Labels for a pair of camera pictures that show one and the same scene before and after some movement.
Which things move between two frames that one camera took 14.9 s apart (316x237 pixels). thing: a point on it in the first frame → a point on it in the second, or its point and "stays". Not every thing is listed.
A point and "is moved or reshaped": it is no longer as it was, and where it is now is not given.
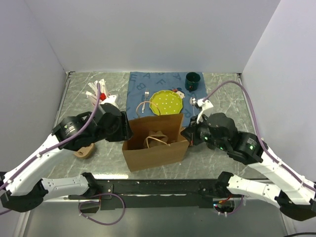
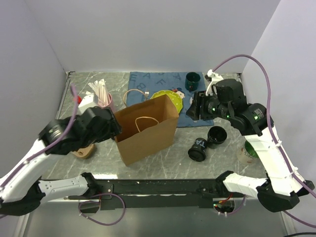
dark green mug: (191, 81) stays
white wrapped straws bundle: (103, 89) stays
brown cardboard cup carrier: (85, 152) stays
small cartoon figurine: (179, 91) stays
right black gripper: (190, 134) → (201, 99)
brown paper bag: (157, 141) is moved or reshaped
